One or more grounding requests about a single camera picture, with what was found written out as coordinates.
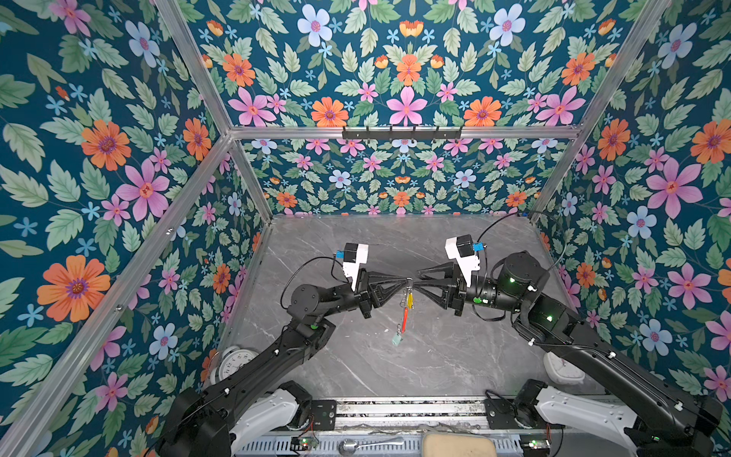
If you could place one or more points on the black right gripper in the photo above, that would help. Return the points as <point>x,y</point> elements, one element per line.
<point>456,295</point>

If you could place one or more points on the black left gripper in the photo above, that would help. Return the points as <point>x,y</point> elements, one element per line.
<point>379,296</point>

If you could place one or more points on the large keyring with red grip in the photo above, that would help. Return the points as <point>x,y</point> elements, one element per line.
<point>405,316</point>

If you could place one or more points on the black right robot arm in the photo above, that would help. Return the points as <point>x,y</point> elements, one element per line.
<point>652,418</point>

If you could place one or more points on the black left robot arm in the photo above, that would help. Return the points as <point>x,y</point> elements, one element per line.
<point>210,423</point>

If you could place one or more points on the white square clock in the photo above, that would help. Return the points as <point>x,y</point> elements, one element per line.
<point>561,372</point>

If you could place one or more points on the round white alarm clock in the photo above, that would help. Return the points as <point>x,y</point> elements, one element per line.
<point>233,359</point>

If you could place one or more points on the beige foam pad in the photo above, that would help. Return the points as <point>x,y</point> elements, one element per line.
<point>454,445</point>

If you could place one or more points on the metal spoon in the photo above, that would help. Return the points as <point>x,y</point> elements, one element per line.
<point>349,447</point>

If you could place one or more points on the aluminium horizontal back bar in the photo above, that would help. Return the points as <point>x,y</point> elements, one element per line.
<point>509,132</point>

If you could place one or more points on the aluminium left diagonal bar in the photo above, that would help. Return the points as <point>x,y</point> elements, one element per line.
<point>40,411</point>

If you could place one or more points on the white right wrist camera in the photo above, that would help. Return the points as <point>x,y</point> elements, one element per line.
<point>465,252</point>

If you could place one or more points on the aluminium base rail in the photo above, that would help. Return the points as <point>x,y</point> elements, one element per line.
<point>282,411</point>

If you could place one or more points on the black hook rail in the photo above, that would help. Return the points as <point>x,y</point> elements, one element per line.
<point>425,134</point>

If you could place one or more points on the aluminium frame post back left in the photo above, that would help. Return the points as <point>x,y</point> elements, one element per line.
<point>184,41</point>

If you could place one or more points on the aluminium frame post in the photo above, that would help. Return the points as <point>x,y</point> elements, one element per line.
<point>649,17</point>
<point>184,41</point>

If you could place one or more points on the aluminium frame post back right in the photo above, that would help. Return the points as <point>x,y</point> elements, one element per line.
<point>649,17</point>

